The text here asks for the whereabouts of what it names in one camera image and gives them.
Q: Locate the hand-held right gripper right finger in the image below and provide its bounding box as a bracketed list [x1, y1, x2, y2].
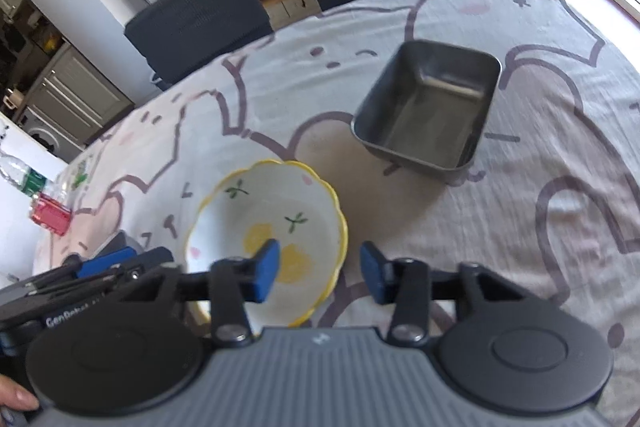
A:
[359, 240, 522, 349]

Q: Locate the red soda can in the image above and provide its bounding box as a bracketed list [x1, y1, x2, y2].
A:
[29, 194, 72, 237]

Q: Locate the yellow-rimmed flower bowl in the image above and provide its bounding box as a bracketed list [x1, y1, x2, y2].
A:
[184, 159, 350, 328]

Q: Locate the square steel container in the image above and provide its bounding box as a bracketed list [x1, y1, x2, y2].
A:
[350, 39, 503, 186]

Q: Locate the washing machine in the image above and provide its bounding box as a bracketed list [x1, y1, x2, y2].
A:
[20, 107, 68, 160]

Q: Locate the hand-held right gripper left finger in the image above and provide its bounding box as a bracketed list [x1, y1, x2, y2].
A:
[117, 239, 281, 349]

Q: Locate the clear water bottle green label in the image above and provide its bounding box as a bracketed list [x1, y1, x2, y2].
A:
[0, 151, 49, 196]

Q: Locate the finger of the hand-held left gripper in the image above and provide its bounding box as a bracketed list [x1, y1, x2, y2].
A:
[112, 246, 177, 282]
[20, 247, 139, 297]

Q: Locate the cartoon printed tablecloth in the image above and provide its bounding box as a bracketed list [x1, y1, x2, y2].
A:
[32, 0, 640, 427]

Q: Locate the person's left hand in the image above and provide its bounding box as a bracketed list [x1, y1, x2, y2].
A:
[0, 373, 42, 427]

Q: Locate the grey kitchen cabinet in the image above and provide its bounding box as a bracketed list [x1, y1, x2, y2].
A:
[20, 42, 136, 162]

